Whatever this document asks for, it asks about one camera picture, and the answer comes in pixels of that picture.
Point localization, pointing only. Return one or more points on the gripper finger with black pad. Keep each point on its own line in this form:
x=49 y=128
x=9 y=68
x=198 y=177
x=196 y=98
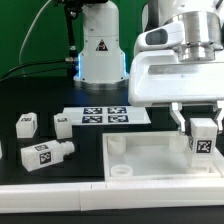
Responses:
x=175 y=112
x=218 y=108

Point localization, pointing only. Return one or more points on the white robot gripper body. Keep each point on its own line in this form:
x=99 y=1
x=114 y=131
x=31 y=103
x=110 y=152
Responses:
x=159 y=78

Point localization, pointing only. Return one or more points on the white square table top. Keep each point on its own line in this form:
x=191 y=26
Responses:
x=138 y=156

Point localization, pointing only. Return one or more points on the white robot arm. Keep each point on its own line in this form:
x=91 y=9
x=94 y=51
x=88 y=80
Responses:
x=178 y=54

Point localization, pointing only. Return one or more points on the white sheet with tags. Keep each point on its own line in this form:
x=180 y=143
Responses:
x=109 y=115

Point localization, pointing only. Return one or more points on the white block at left edge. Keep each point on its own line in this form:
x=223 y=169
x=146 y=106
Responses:
x=0 y=149

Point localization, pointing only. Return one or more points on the white front fence bar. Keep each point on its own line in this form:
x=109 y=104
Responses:
x=111 y=195

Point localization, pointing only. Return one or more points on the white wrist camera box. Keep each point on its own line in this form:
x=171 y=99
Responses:
x=164 y=37

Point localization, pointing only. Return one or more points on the black camera stand pole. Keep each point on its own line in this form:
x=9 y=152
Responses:
x=72 y=9

